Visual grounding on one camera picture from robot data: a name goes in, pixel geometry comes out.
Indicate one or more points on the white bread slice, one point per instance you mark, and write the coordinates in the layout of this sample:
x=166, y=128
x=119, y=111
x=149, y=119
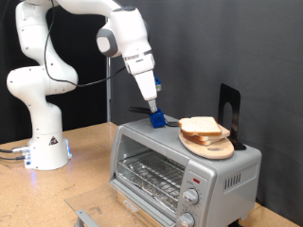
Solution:
x=200, y=126
x=224, y=132

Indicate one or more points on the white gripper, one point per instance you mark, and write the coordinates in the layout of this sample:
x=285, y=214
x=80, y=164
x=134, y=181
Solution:
x=146, y=85

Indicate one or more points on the round wooden cutting board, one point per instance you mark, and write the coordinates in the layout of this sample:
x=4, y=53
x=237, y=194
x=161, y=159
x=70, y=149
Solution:
x=214, y=153

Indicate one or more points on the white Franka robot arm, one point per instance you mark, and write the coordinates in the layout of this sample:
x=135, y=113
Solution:
x=41, y=82

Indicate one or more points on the metal spatula with blue block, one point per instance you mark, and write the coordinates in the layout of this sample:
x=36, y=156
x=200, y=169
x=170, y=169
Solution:
x=157, y=119

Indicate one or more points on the black metal bookend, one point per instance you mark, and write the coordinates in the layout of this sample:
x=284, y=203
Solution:
x=228, y=93

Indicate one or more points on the silver temperature knob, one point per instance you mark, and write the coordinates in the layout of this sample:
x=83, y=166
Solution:
x=191, y=196

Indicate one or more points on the vertical metal pole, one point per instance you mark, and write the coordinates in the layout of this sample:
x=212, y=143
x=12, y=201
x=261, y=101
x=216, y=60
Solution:
x=108, y=94

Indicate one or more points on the silver toaster oven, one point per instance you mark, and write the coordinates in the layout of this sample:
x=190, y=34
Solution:
x=233, y=195

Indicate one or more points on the foil lined oven tray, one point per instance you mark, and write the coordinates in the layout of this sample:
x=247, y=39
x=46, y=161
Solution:
x=142, y=186

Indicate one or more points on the silver timer knob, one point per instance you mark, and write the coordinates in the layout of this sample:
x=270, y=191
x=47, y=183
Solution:
x=186, y=220

